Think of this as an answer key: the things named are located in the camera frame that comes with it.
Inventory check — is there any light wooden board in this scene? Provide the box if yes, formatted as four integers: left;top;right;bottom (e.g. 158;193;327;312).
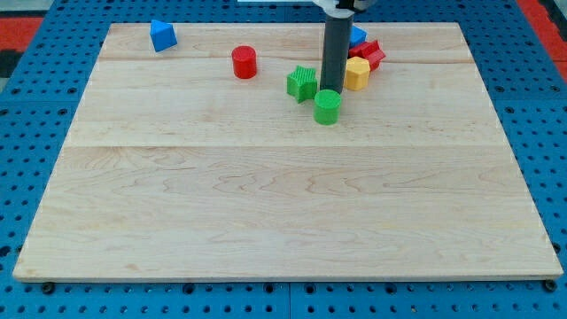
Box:
13;23;563;283

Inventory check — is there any blue cube block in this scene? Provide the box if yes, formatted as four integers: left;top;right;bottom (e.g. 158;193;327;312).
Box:
349;26;367;49

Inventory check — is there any green star block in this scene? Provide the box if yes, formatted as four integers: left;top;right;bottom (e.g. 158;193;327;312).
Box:
286;66;318;104

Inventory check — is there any yellow hexagon block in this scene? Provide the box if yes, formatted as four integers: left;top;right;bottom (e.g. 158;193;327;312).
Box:
344;57;370;91

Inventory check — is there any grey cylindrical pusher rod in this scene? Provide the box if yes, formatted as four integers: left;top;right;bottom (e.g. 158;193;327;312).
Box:
320;15;353;94

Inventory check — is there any red cylinder block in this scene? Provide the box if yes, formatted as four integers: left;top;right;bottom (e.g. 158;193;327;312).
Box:
231;45;257;79

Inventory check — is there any blue triangular prism block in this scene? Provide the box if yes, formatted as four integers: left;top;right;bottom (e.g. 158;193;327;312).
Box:
150;19;177;52

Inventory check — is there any red star block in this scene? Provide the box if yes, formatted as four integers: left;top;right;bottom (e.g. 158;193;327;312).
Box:
348;40;386;71

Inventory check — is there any green cylinder block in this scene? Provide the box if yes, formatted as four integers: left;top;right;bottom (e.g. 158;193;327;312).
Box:
314;89;342;125

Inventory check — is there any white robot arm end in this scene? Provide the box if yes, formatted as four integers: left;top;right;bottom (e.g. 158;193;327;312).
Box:
313;0;377;19

